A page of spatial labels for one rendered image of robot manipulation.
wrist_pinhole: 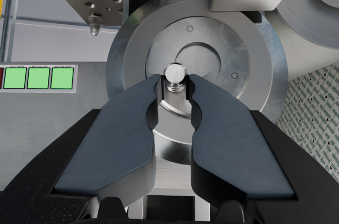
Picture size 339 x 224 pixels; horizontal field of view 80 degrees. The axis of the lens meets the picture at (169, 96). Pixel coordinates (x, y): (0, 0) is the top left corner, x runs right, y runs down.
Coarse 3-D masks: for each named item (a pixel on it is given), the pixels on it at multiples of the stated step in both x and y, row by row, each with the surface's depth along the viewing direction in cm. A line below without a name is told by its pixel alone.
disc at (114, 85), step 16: (160, 0) 17; (176, 0) 17; (144, 16) 17; (256, 16) 17; (128, 32) 17; (272, 32) 17; (112, 48) 17; (272, 48) 16; (112, 64) 17; (272, 64) 16; (112, 80) 17; (272, 80) 16; (288, 80) 16; (112, 96) 16; (272, 96) 16; (272, 112) 16; (160, 144) 16; (176, 144) 16; (176, 160) 16
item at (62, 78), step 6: (54, 72) 50; (60, 72) 50; (66, 72) 50; (72, 72) 50; (54, 78) 50; (60, 78) 50; (66, 78) 50; (54, 84) 50; (60, 84) 50; (66, 84) 50
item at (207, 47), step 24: (168, 24) 15; (192, 24) 15; (216, 24) 15; (168, 48) 15; (192, 48) 15; (216, 48) 15; (240, 48) 14; (192, 72) 14; (216, 72) 15; (240, 72) 14; (168, 96) 14
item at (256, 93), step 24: (192, 0) 16; (144, 24) 16; (240, 24) 16; (144, 48) 16; (264, 48) 16; (144, 72) 16; (264, 72) 15; (240, 96) 15; (264, 96) 15; (168, 120) 15
